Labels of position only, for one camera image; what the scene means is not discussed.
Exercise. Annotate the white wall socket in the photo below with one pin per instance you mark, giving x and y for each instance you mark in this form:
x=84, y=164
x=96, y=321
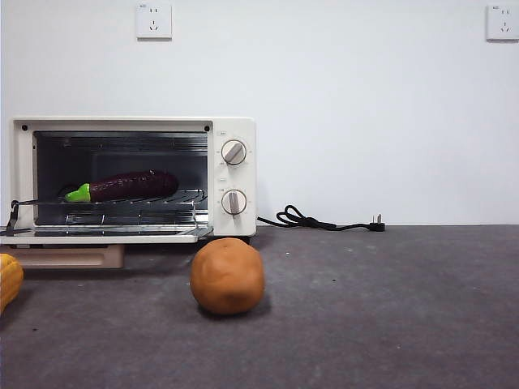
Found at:
x=503, y=22
x=154, y=22

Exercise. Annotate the purple eggplant with green stem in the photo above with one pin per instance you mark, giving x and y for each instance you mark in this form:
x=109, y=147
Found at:
x=134, y=186

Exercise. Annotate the brown potato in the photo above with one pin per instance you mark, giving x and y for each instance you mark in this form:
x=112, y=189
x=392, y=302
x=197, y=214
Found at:
x=227, y=277

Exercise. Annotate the round oven knob tilted pointer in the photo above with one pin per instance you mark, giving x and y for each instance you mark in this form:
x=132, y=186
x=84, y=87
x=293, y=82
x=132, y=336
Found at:
x=233, y=152

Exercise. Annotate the yellow corn cob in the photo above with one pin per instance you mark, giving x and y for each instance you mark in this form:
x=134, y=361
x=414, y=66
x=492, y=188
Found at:
x=9, y=281

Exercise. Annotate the round oven knob upright pointer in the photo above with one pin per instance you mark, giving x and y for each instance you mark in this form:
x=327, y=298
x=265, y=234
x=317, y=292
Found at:
x=233, y=202

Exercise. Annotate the cream toaster oven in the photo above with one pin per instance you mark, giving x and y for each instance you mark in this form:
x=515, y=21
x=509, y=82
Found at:
x=235, y=178

